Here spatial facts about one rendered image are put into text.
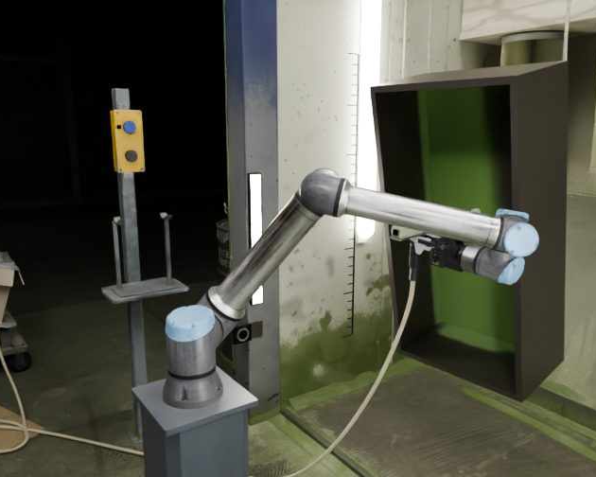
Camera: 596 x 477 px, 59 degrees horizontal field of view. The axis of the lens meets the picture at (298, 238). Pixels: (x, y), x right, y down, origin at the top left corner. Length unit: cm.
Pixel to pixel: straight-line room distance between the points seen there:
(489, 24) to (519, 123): 153
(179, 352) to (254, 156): 111
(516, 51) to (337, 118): 108
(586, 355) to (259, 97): 204
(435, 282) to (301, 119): 102
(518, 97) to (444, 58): 153
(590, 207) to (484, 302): 108
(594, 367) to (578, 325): 23
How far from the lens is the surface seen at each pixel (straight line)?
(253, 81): 247
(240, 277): 174
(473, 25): 338
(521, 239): 151
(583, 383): 305
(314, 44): 268
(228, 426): 174
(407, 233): 176
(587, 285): 320
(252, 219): 246
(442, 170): 245
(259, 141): 247
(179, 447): 170
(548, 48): 325
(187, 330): 164
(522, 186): 190
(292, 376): 287
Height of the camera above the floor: 148
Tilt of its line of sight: 12 degrees down
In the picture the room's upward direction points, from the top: straight up
